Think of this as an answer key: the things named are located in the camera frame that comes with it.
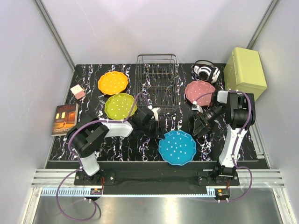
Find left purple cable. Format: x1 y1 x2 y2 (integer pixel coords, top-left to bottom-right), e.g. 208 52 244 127
57 92 155 222

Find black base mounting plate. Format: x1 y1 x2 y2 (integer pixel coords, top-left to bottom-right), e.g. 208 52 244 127
74 161 240 196

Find blue dotted plate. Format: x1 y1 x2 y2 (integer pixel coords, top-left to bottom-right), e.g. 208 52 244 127
158 130 197 166

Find lime green dotted plate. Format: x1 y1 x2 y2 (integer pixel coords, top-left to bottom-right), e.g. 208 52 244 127
104 93 135 120

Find black marble pattern mat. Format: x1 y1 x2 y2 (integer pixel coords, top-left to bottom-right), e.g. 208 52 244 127
44 63 259 168

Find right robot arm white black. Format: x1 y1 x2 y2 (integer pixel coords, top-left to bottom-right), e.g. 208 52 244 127
192 90 256 185

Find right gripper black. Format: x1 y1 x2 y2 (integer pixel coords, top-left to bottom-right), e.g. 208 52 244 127
192 104 225 138

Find black wire dish rack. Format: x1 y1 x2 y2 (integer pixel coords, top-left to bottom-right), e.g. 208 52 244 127
134 54 179 114

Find dark paperback book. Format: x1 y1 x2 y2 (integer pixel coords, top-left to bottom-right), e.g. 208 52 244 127
51 103 78 136

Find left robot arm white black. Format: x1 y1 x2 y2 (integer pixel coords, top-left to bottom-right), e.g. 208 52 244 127
66 106 165 185

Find pink dotted plate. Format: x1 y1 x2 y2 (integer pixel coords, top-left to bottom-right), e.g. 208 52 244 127
185 81 215 106

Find lime green box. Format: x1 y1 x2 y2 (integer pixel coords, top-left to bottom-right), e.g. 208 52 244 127
223 47 267 100

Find pink white cube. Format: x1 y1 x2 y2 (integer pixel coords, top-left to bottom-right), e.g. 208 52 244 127
70 84 85 100

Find orange dotted plate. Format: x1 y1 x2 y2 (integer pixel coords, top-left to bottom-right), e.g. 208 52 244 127
98 71 128 95

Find black white headphones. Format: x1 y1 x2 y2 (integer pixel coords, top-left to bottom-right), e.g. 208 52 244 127
193 59 222 84

